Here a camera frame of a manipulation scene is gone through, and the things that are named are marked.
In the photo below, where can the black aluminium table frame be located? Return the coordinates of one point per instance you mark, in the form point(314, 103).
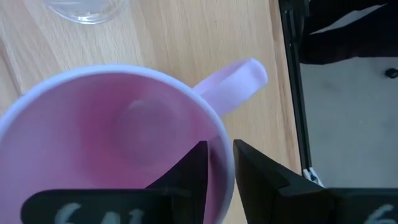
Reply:
point(295, 77)

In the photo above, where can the pink mug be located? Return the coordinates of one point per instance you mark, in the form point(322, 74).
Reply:
point(93, 140)

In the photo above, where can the wooden shelf with black legs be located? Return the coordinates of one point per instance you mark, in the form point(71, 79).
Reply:
point(186, 37)

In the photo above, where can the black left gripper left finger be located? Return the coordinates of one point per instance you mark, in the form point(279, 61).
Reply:
point(174, 202)

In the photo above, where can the clear glass cup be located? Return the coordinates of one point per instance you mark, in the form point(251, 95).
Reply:
point(87, 12)

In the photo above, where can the black bulky object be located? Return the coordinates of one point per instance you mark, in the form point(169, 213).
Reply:
point(342, 40)

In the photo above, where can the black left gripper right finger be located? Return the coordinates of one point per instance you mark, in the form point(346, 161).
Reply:
point(273, 199)

